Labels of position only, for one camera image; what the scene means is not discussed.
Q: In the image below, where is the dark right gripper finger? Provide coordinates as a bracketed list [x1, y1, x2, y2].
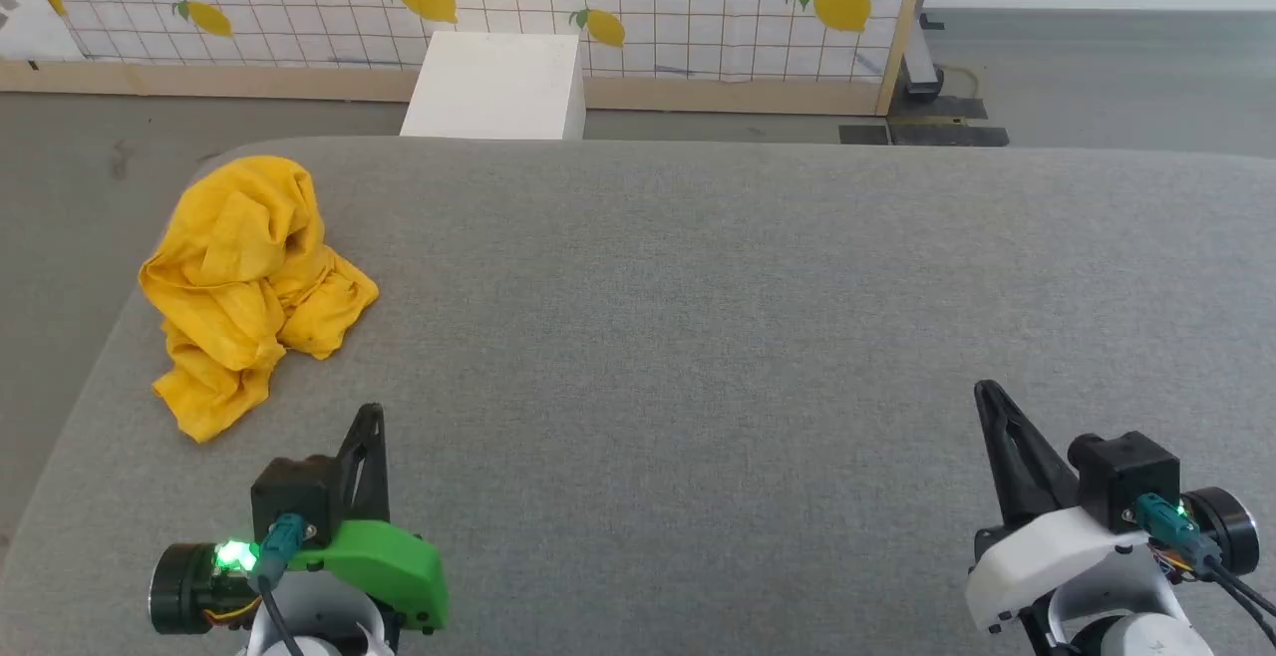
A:
[974, 380, 1085, 529]

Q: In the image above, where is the large black floor plate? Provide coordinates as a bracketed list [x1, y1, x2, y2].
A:
[886, 95, 1011, 149]

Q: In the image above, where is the grey metal stand foot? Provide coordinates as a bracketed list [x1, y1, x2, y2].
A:
[900, 12, 946, 106]

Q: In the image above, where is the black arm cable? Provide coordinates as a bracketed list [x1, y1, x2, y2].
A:
[1136, 494, 1276, 642]
[251, 513, 310, 656]

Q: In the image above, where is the white box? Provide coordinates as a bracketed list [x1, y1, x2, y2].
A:
[399, 31, 589, 142]

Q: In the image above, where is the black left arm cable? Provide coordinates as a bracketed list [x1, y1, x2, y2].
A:
[251, 513, 310, 656]

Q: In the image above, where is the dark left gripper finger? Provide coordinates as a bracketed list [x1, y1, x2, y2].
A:
[333, 403, 389, 527]

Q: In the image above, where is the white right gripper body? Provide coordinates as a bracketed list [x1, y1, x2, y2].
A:
[964, 486, 1261, 634]

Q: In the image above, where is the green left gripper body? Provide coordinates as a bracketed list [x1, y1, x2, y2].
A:
[149, 519, 451, 635]

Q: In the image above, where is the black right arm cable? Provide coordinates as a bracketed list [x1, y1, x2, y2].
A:
[1136, 494, 1276, 642]

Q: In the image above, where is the yellow printed t-shirt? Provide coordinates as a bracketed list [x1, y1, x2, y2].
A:
[138, 156, 381, 445]

